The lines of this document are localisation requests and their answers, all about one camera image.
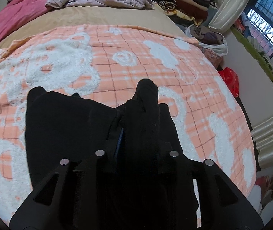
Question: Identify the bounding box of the cream curtain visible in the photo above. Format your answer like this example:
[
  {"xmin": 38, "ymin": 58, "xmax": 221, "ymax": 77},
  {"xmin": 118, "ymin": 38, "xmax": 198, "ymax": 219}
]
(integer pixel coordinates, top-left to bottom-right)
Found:
[{"xmin": 208, "ymin": 0, "xmax": 249, "ymax": 33}]

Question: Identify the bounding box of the red plastic bag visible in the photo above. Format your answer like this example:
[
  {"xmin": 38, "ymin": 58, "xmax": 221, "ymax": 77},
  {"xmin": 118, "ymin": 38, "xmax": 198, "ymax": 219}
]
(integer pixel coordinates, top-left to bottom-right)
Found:
[{"xmin": 218, "ymin": 67, "xmax": 239, "ymax": 98}]

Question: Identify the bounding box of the peach white plaid blanket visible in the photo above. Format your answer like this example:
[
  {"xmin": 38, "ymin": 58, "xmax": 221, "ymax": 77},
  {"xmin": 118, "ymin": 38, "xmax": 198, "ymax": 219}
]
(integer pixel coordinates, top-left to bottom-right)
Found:
[{"xmin": 0, "ymin": 25, "xmax": 256, "ymax": 223}]

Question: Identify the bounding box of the white plastic bag of clothes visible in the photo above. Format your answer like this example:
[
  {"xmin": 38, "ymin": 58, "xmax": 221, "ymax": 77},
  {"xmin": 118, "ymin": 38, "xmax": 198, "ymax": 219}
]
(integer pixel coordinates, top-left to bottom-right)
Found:
[{"xmin": 185, "ymin": 25, "xmax": 228, "ymax": 56}]

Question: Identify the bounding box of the beige bed sheet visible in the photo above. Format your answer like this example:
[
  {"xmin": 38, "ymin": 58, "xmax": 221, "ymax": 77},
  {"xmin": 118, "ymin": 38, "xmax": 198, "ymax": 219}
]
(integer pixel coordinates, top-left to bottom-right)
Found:
[{"xmin": 0, "ymin": 5, "xmax": 184, "ymax": 49}]

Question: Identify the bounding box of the black sweater with orange cuffs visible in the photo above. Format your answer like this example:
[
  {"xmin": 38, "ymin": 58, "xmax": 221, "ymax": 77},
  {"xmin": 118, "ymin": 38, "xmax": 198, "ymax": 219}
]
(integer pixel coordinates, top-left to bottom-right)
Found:
[{"xmin": 25, "ymin": 79, "xmax": 183, "ymax": 186}]

